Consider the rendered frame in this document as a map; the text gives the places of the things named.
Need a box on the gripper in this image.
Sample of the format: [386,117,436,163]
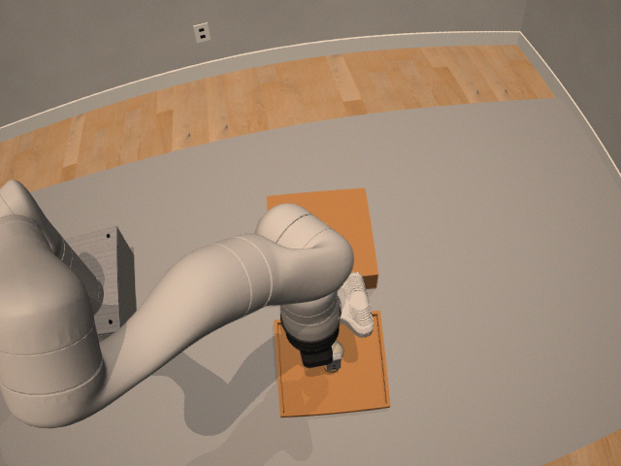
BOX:
[280,272,374,371]

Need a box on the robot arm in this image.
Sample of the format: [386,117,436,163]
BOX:
[0,180,354,428]

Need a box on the beige ball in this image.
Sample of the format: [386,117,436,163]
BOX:
[332,340,344,358]

